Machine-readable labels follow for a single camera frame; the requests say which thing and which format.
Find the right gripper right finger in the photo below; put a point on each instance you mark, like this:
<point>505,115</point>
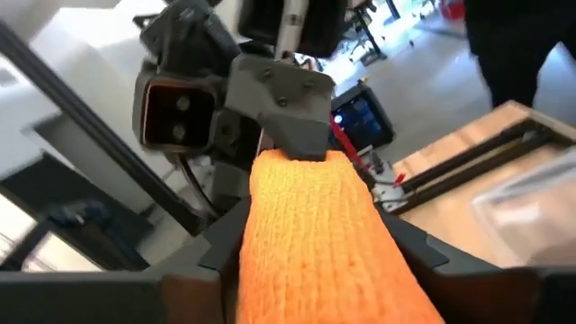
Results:
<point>495,297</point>

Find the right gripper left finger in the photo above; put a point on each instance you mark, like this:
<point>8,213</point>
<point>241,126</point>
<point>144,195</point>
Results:
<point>90,297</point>

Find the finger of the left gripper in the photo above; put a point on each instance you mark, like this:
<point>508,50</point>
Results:
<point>229,184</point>
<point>288,103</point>

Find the orange elastic bandage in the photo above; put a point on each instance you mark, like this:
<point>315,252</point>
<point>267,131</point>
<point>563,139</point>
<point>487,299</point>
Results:
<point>324,252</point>

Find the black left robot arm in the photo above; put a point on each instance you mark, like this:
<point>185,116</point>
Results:
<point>193,36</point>

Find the grey rolling cart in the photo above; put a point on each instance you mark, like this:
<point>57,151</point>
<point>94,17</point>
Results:
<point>369,36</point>

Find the red and black power station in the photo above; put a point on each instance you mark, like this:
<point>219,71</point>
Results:
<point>360,121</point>

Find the red plastic crate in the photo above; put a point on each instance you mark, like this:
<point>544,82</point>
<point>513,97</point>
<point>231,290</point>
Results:
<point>452,9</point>

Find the person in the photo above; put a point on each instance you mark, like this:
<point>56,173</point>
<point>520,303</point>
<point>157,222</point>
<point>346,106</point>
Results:
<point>517,45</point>

